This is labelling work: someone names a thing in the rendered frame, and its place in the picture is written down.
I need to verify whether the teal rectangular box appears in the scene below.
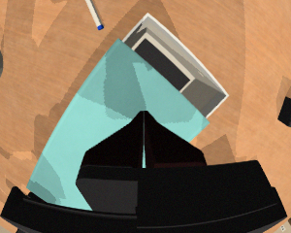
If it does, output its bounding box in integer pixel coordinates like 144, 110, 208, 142
26, 13, 229, 211

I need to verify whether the white pen with blue cap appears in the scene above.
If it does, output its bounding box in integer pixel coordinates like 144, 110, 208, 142
85, 0, 103, 28

